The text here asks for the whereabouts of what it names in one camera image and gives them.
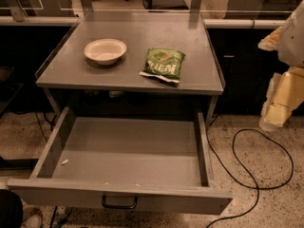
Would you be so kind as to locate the grey metal cabinet table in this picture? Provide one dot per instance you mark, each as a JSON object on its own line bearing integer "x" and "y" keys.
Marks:
{"x": 183, "y": 31}

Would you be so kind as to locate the grey open top drawer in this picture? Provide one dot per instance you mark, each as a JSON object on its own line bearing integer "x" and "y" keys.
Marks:
{"x": 162, "y": 160}

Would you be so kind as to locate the white shoe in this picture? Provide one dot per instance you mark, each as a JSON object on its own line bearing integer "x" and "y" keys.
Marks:
{"x": 32, "y": 218}

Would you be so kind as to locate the white paper bowl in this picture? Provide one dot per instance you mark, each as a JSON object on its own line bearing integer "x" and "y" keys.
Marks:
{"x": 105, "y": 51}

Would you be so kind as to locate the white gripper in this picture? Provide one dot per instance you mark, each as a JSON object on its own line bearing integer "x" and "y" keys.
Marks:
{"x": 293, "y": 40}

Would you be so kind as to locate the black drawer handle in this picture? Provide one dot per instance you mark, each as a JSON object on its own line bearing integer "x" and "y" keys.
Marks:
{"x": 119, "y": 203}

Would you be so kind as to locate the green jalapeno chip bag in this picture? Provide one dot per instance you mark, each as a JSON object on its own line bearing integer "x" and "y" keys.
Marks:
{"x": 164, "y": 64}

